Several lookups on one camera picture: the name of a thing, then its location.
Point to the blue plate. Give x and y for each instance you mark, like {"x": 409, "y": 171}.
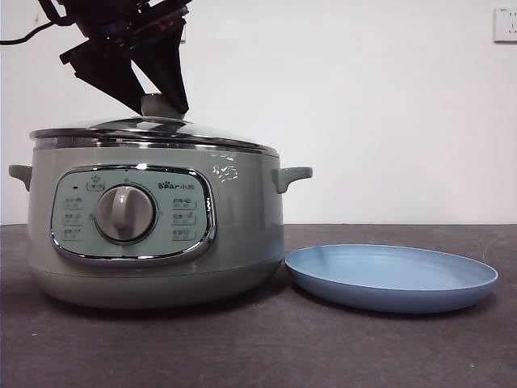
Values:
{"x": 387, "y": 279}

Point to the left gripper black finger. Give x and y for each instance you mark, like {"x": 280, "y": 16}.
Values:
{"x": 105, "y": 74}
{"x": 169, "y": 68}

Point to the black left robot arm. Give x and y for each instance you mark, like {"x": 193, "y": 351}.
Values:
{"x": 121, "y": 16}

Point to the pale green electric steamer pot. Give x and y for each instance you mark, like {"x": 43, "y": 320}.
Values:
{"x": 242, "y": 226}

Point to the glass lid with green knob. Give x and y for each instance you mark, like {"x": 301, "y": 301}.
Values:
{"x": 161, "y": 131}

